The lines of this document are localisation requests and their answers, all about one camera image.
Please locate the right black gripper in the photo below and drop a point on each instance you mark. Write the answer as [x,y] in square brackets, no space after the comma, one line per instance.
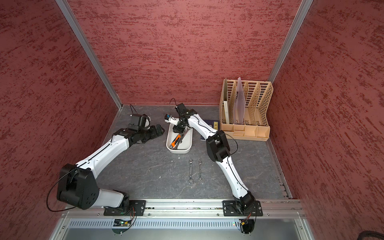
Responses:
[179,129]

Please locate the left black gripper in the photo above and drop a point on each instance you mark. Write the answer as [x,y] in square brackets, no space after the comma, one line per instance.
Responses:
[154,133]

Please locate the orange handled adjustable wrench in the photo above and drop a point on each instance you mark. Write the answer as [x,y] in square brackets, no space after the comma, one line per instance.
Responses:
[173,142]

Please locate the white plastic storage tray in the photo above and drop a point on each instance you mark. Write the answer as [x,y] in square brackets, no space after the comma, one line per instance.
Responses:
[186,144]

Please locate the medium silver combination wrench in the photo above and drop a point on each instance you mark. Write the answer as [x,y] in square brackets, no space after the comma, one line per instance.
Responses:
[191,181]

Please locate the small silver combination wrench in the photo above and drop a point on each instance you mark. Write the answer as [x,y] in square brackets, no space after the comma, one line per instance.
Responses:
[200,171]

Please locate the large silver combination wrench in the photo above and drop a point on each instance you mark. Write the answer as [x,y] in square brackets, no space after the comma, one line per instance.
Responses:
[180,139]

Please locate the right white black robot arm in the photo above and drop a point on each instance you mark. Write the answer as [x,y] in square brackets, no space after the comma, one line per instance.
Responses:
[218,150]

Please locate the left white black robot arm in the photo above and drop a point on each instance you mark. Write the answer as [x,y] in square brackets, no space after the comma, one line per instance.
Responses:
[77,185]

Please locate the dark blue notebook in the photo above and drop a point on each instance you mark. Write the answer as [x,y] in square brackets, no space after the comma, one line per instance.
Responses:
[211,126]

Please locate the white booklet in organizer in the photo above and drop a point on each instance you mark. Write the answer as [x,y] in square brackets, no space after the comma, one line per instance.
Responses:
[226,112]

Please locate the translucent plastic folder sheet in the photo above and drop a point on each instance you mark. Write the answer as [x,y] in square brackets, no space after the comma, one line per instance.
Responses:
[240,104]

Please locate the tan plastic file organizer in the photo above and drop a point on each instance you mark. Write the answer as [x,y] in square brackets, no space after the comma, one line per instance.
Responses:
[258,95]

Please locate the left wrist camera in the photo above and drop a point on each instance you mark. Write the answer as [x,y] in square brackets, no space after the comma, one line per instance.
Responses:
[139,122]

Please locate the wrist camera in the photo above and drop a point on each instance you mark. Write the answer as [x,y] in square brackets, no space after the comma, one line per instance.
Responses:
[139,122]
[181,111]

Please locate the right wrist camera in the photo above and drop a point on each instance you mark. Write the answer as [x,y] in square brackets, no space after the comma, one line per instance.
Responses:
[181,111]

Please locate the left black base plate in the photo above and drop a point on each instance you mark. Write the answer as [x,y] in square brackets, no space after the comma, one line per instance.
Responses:
[127,208]

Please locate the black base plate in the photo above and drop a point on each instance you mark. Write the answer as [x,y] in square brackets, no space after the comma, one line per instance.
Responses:
[236,209]
[127,208]

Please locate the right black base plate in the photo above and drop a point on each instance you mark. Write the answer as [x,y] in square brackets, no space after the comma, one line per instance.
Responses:
[236,209]

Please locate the aluminium front rail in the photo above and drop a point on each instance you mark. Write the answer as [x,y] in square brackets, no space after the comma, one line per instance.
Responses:
[198,209]

